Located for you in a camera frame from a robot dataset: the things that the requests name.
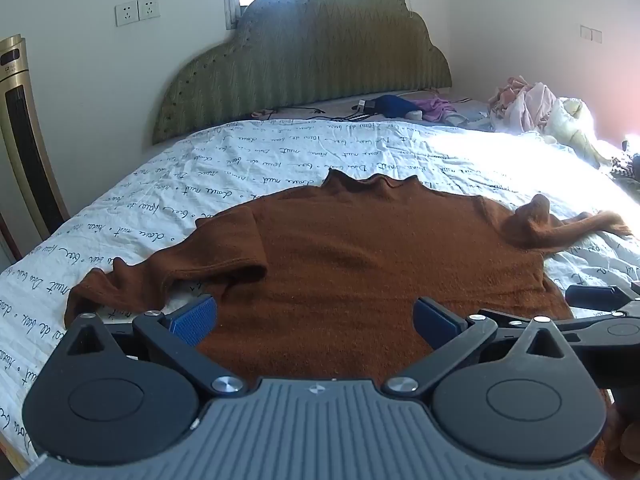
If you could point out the dark blue cloth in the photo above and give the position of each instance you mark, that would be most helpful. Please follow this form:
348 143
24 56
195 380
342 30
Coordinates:
397 105

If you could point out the white script printed quilt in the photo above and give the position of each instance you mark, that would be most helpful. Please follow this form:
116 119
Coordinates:
150 195

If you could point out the white wall switch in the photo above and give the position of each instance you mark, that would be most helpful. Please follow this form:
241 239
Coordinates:
591 34

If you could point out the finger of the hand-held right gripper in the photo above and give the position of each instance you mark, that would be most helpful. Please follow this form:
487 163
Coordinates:
560 329
592 297

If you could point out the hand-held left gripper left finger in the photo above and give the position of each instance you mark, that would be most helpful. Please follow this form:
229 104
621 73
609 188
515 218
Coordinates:
192 321

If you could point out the wooden bed frame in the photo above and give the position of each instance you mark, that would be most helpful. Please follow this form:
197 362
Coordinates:
12 455

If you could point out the purple cloth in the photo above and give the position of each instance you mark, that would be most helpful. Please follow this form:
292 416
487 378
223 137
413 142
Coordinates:
435 109

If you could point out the light blue cloth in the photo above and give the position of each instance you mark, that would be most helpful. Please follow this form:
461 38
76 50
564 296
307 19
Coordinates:
470 119

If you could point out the brown knit sweater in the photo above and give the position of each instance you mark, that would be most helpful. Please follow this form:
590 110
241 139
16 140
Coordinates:
350 260

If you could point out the person's right hand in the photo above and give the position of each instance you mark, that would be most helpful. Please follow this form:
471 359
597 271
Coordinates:
627 437

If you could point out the white wall socket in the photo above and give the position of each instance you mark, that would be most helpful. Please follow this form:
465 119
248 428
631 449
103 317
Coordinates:
126 14
148 8

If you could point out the dark patterned cloth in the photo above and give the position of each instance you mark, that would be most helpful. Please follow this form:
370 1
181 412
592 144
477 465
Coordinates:
627 165

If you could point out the gold tower air conditioner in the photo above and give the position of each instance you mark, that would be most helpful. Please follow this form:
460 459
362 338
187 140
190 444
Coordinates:
20 135

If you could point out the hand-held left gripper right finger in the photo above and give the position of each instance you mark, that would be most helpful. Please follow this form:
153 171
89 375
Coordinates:
434 322

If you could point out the green upholstered headboard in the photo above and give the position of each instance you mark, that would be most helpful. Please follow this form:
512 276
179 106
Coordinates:
300 60

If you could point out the pink clothes pile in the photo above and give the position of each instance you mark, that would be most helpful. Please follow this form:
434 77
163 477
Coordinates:
522 102

